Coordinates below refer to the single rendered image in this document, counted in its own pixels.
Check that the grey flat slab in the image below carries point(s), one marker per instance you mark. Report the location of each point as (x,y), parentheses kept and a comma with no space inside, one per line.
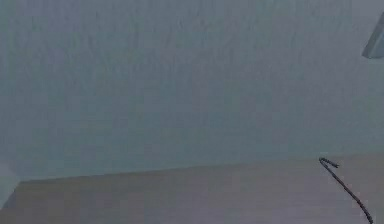
(376,45)

